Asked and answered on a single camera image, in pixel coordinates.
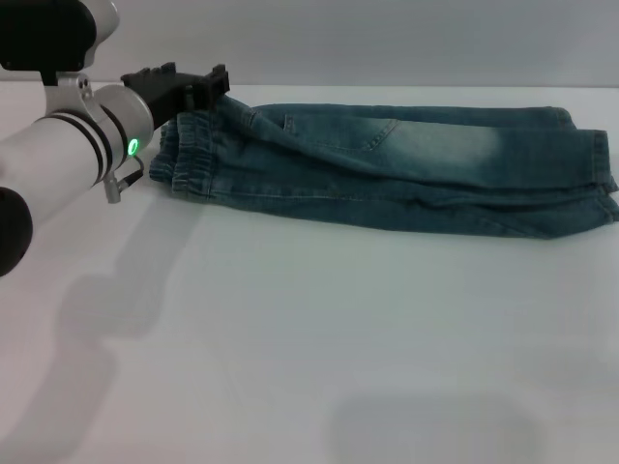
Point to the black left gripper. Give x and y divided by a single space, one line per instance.
162 94

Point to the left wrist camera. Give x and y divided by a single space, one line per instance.
48 34

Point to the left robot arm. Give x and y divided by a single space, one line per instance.
63 150

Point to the blue denim shorts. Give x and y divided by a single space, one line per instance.
362 169

